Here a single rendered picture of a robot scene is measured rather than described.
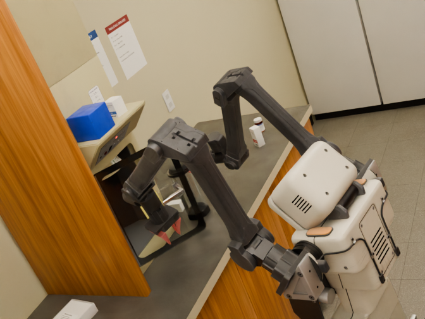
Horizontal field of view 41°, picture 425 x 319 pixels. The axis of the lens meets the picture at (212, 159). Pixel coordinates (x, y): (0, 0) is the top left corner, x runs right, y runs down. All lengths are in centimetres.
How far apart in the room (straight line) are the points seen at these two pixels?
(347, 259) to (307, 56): 353
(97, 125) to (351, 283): 92
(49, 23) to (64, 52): 11
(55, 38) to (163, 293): 93
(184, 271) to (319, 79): 313
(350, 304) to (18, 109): 115
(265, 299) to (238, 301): 24
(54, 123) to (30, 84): 13
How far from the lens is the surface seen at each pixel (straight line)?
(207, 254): 213
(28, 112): 184
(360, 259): 153
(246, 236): 146
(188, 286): 202
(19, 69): 178
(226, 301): 217
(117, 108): 201
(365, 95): 493
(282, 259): 146
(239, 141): 200
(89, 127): 188
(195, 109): 341
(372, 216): 159
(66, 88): 196
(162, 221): 178
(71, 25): 205
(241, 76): 174
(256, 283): 238
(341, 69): 488
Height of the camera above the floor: 208
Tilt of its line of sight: 24 degrees down
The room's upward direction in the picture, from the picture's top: 22 degrees counter-clockwise
